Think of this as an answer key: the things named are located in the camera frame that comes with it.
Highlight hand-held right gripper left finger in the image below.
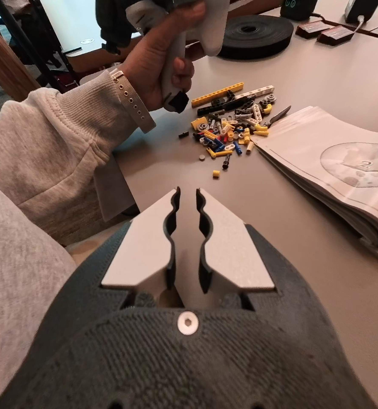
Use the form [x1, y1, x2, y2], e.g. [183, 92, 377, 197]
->
[100, 187, 181, 301]

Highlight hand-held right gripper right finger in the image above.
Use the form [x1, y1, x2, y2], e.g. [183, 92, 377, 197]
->
[195, 188, 276, 302]

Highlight pile of lego pieces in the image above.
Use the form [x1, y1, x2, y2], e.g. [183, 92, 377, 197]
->
[178, 82, 292, 179]

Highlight person's left hand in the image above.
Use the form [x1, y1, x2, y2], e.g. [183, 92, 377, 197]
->
[121, 1, 208, 111]

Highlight white table leg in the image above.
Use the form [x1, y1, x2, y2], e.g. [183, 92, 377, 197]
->
[93, 153, 140, 223]

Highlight black device green lights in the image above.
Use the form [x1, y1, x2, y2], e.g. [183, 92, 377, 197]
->
[279, 0, 319, 22]

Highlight white desk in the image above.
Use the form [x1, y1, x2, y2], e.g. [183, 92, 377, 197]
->
[40, 0, 285, 64]

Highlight person's grey hoodie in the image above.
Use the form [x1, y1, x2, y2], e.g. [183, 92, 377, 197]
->
[0, 177, 78, 409]

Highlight open instruction booklet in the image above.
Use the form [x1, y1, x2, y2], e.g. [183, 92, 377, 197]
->
[251, 106, 378, 269]

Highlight red plastic crate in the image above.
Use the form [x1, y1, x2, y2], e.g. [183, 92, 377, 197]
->
[52, 74, 81, 94]

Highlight dark grey device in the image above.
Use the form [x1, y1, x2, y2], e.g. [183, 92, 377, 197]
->
[344, 0, 378, 23]

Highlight black tripod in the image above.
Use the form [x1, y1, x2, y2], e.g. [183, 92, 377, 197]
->
[0, 0, 78, 87]

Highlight black strap roll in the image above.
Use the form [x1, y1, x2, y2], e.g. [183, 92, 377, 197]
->
[217, 14, 295, 60]

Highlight grey watch strap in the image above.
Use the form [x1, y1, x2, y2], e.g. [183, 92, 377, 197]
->
[109, 68, 156, 135]

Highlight wooden post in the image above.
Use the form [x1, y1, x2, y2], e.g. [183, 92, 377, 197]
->
[0, 15, 42, 102]

